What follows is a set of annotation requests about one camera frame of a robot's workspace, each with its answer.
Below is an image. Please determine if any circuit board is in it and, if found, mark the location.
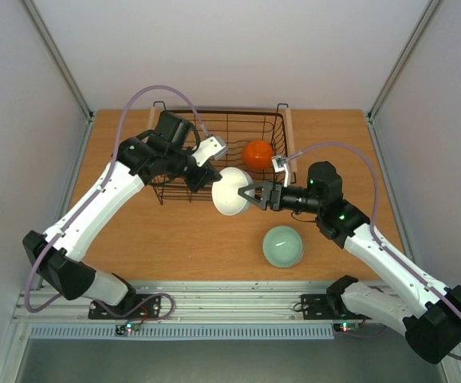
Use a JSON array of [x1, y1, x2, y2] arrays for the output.
[[333, 322, 361, 333], [114, 323, 140, 337]]

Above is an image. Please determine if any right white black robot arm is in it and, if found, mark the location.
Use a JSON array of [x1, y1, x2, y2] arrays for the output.
[[237, 161, 461, 364]]

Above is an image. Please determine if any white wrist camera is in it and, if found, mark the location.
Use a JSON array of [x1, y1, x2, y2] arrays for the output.
[[192, 136, 228, 168], [271, 155, 292, 188]]

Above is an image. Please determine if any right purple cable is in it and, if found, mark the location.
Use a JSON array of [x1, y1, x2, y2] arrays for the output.
[[286, 141, 461, 361]]

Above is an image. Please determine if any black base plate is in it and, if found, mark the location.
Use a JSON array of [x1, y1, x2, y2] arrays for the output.
[[88, 294, 162, 320], [300, 294, 368, 321]]

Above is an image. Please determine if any black wire dish rack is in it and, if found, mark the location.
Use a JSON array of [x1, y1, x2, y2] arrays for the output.
[[146, 101, 295, 207]]

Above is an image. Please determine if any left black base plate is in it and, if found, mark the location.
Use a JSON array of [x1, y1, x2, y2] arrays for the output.
[[88, 294, 162, 320]]

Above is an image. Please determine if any pale green bowl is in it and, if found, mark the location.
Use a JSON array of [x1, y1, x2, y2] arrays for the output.
[[262, 226, 304, 268]]

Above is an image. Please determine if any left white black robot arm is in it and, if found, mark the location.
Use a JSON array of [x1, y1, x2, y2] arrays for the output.
[[22, 111, 227, 318]]

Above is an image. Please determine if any orange bowl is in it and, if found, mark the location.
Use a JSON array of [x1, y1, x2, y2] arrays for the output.
[[242, 140, 274, 171]]

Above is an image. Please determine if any left circuit board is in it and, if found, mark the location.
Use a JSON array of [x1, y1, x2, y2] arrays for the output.
[[114, 323, 140, 337]]

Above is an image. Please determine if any white bowl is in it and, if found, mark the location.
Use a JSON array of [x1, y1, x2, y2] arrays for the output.
[[211, 167, 253, 216]]

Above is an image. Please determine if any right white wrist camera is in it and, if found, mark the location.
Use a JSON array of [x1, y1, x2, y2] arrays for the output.
[[271, 155, 292, 188]]

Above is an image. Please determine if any grey slotted cable duct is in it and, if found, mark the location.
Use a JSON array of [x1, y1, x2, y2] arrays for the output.
[[29, 323, 334, 341]]

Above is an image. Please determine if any right circuit board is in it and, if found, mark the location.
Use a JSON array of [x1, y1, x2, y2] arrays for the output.
[[333, 322, 361, 333]]

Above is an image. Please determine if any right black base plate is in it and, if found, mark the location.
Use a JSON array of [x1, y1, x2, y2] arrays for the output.
[[300, 294, 368, 321]]

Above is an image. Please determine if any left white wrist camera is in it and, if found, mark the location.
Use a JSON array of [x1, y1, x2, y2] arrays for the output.
[[192, 136, 228, 168]]

